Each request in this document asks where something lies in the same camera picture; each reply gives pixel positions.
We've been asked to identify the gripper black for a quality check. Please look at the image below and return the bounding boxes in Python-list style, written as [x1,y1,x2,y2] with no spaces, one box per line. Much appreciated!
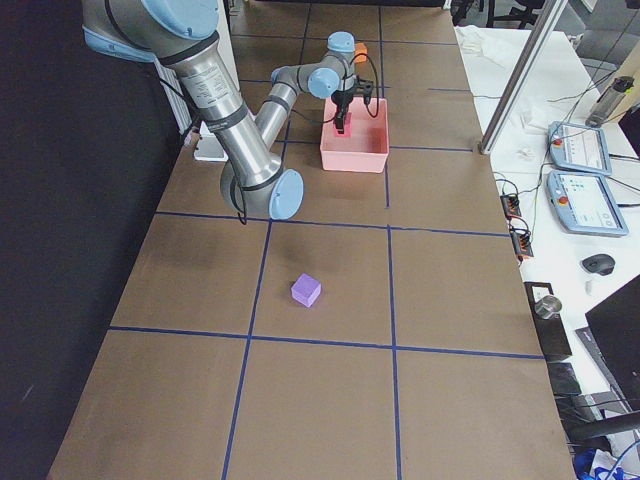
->
[331,87,357,135]

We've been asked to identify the red foam block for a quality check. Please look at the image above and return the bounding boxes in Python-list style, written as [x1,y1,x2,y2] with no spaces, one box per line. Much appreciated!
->
[333,112,352,138]

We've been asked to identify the orange foam block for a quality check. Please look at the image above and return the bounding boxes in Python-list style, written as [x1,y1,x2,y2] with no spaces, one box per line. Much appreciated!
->
[354,43,369,58]

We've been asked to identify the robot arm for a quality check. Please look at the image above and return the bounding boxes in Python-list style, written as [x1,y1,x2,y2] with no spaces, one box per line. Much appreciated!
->
[82,0,357,220]

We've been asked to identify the pink plastic bin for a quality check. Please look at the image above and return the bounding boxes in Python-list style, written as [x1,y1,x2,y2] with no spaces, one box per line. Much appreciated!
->
[320,97,389,173]

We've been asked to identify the purple foam block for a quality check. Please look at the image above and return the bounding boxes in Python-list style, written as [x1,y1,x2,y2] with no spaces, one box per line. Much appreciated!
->
[291,273,322,308]

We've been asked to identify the orange power strip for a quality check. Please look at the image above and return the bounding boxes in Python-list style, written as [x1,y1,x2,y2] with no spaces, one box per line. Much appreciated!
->
[500,193,534,262]

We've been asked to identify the upper teach pendant tablet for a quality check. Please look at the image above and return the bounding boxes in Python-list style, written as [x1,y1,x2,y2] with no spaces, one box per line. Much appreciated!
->
[548,121,612,176]

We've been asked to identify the teach pendant tablet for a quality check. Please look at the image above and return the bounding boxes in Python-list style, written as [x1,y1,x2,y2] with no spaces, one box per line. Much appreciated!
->
[548,121,612,176]
[546,170,629,238]

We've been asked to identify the lower teach pendant tablet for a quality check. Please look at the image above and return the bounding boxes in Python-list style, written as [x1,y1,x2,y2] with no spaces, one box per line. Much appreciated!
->
[546,170,629,238]

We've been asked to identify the grey water bottle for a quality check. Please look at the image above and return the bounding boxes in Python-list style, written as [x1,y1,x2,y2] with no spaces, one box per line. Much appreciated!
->
[585,76,634,128]

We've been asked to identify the metal cup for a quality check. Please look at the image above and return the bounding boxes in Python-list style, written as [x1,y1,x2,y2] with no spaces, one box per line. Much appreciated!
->
[534,295,562,320]

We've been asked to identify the black computer mouse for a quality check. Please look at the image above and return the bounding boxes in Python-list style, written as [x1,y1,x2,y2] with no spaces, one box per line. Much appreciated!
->
[580,253,616,276]

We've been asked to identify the black monitor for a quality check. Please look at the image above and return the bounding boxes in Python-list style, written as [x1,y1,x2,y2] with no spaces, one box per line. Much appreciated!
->
[586,278,639,409]

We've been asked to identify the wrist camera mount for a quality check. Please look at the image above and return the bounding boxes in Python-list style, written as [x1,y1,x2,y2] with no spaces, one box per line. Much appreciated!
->
[354,78,374,105]

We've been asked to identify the white camera post base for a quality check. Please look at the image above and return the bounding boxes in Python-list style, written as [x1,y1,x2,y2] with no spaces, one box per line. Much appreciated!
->
[194,121,228,162]

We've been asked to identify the aluminium frame post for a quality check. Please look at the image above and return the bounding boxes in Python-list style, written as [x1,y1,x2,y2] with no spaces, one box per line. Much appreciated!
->
[478,0,568,155]

